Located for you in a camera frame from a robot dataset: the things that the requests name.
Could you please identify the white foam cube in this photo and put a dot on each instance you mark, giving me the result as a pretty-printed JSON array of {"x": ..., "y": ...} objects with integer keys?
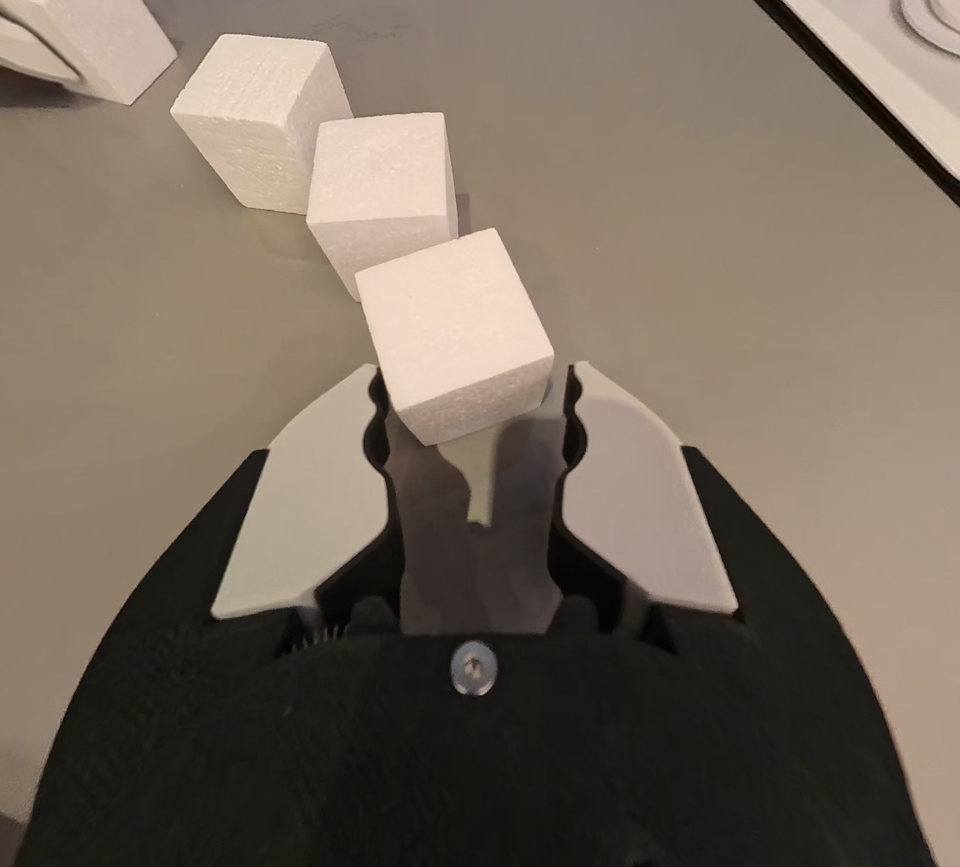
[
  {"x": 247, "y": 109},
  {"x": 375, "y": 184},
  {"x": 450, "y": 319},
  {"x": 97, "y": 12}
]

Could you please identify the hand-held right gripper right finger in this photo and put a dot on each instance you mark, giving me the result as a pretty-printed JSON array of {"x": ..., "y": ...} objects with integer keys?
[{"x": 645, "y": 507}]

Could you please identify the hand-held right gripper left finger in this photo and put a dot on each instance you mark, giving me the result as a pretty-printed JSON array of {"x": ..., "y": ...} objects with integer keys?
[{"x": 307, "y": 507}]

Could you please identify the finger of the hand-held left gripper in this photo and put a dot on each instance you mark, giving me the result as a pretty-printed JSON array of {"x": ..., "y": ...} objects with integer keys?
[{"x": 30, "y": 53}]

